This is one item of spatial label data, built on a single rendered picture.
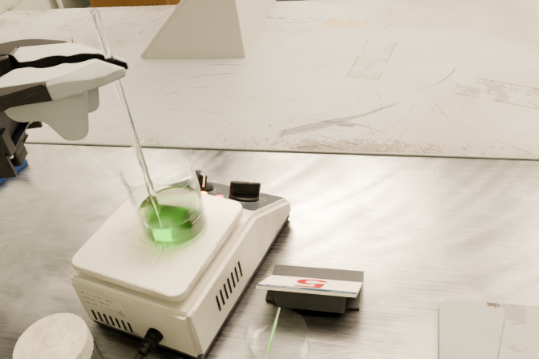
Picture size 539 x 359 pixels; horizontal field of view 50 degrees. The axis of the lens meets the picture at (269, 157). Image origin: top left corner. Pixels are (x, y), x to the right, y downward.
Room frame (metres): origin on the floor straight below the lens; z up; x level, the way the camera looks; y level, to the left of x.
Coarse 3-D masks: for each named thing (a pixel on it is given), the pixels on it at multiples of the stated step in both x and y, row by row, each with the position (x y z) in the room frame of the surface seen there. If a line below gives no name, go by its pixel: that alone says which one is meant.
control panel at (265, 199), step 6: (216, 186) 0.51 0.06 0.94; (222, 186) 0.51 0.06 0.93; (228, 186) 0.51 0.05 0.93; (210, 192) 0.48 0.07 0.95; (216, 192) 0.48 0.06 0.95; (222, 192) 0.48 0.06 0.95; (228, 192) 0.48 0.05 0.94; (228, 198) 0.46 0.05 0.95; (264, 198) 0.47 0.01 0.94; (270, 198) 0.47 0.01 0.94; (276, 198) 0.47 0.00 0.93; (282, 198) 0.47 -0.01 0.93; (246, 204) 0.44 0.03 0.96; (252, 204) 0.44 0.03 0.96; (258, 204) 0.44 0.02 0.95; (264, 204) 0.44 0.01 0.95; (252, 210) 0.42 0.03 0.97
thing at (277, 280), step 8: (272, 280) 0.37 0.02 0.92; (280, 280) 0.37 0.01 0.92; (288, 280) 0.37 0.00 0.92; (296, 280) 0.37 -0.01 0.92; (304, 280) 0.37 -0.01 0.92; (312, 280) 0.37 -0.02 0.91; (320, 280) 0.37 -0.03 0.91; (328, 280) 0.37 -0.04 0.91; (320, 288) 0.34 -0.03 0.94; (328, 288) 0.34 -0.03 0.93; (336, 288) 0.34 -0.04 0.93; (344, 288) 0.34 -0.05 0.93; (352, 288) 0.34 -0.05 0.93
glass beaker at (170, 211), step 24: (144, 144) 0.42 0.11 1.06; (168, 144) 0.42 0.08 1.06; (120, 168) 0.39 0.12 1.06; (168, 168) 0.42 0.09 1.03; (192, 168) 0.39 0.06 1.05; (144, 192) 0.36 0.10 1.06; (168, 192) 0.36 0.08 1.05; (192, 192) 0.38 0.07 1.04; (144, 216) 0.37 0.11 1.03; (168, 216) 0.36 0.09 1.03; (192, 216) 0.37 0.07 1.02; (168, 240) 0.36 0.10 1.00; (192, 240) 0.37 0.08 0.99
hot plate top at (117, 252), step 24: (120, 216) 0.42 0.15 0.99; (216, 216) 0.40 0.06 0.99; (240, 216) 0.40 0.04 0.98; (96, 240) 0.39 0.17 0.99; (120, 240) 0.39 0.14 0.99; (144, 240) 0.38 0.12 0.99; (216, 240) 0.37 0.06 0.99; (72, 264) 0.37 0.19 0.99; (96, 264) 0.36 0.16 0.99; (120, 264) 0.36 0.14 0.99; (144, 264) 0.35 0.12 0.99; (168, 264) 0.35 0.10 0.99; (192, 264) 0.34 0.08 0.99; (144, 288) 0.33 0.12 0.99; (168, 288) 0.32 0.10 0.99
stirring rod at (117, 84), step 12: (96, 12) 0.39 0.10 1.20; (96, 24) 0.39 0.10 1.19; (108, 48) 0.40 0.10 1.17; (108, 60) 0.39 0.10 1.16; (120, 84) 0.40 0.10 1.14; (120, 96) 0.39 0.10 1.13; (132, 120) 0.40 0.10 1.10; (132, 132) 0.39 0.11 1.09; (132, 144) 0.40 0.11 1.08; (144, 168) 0.39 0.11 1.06; (144, 180) 0.40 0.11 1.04
